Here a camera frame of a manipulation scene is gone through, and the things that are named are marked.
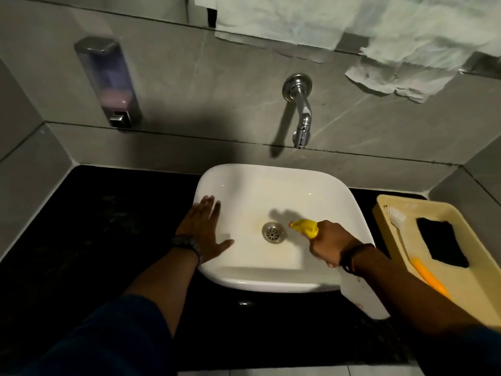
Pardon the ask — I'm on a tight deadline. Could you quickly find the person's right hand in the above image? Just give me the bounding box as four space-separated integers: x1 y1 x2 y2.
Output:
309 220 364 268

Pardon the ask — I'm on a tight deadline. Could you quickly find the person's left hand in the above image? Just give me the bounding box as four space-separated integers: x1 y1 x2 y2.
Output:
175 195 235 265

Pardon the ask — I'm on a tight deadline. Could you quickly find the yellow spray bottle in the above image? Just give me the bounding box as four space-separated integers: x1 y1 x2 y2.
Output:
289 219 319 240

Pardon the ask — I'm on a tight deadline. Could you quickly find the person's right forearm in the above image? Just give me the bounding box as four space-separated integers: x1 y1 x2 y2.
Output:
354 247 482 343

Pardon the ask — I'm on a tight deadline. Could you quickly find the person's left forearm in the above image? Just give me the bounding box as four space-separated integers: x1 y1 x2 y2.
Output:
122 244 199 338

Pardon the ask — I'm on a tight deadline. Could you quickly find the black right wristband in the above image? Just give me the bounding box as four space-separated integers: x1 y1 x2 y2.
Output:
340 243 376 275

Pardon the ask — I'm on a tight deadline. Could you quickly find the black wristband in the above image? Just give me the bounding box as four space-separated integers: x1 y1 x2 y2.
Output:
171 235 202 265
340 243 376 275

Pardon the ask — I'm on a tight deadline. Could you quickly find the black left wristband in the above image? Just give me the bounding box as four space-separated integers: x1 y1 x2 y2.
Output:
171 235 202 265

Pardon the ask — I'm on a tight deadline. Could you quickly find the metal sink drain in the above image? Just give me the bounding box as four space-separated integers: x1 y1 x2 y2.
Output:
262 222 287 244

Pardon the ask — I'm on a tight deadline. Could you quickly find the white ceramic sink basin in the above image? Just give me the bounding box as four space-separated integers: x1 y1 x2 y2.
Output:
193 163 390 320

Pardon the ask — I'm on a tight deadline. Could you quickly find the black scrub sponge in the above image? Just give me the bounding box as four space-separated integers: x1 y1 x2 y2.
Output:
416 217 470 269

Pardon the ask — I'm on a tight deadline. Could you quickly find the yellow plastic tray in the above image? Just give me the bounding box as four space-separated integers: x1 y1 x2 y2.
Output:
372 194 501 332

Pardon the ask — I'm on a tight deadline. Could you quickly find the white paper sheet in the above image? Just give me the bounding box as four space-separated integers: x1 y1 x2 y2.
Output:
193 0 376 64
344 0 501 104

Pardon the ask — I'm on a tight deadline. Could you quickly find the yellow handled brush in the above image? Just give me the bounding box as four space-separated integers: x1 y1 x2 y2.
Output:
384 205 452 300

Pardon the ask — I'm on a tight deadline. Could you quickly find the chrome wall faucet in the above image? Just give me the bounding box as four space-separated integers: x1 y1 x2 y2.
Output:
282 73 313 149

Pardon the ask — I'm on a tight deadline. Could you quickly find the wall soap dispenser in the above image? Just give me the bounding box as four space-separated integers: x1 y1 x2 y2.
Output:
74 36 142 130

